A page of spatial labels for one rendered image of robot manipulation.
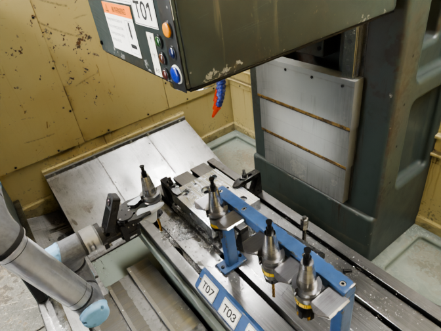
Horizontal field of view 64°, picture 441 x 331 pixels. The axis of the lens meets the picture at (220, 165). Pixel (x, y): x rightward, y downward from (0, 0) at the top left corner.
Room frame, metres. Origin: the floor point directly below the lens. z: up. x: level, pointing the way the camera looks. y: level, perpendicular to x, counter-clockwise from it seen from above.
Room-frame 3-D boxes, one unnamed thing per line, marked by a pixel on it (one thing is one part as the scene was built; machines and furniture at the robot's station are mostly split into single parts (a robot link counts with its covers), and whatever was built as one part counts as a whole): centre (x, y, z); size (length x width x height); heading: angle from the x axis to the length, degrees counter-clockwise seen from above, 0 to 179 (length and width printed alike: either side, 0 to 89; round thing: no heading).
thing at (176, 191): (1.19, 0.22, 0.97); 0.13 x 0.03 x 0.15; 32
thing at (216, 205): (0.75, 0.03, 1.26); 0.04 x 0.04 x 0.07
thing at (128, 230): (0.82, 0.34, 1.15); 0.12 x 0.08 x 0.09; 122
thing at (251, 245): (0.61, -0.06, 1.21); 0.07 x 0.05 x 0.01; 122
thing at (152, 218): (0.84, 0.23, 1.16); 0.09 x 0.03 x 0.06; 108
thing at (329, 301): (0.42, -0.17, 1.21); 0.07 x 0.05 x 0.01; 122
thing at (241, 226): (0.93, -0.01, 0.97); 0.13 x 0.03 x 0.15; 32
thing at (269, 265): (0.57, -0.09, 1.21); 0.06 x 0.06 x 0.03
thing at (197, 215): (1.10, 0.04, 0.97); 0.29 x 0.23 x 0.05; 32
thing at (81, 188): (1.57, 0.38, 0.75); 0.89 x 0.67 x 0.26; 122
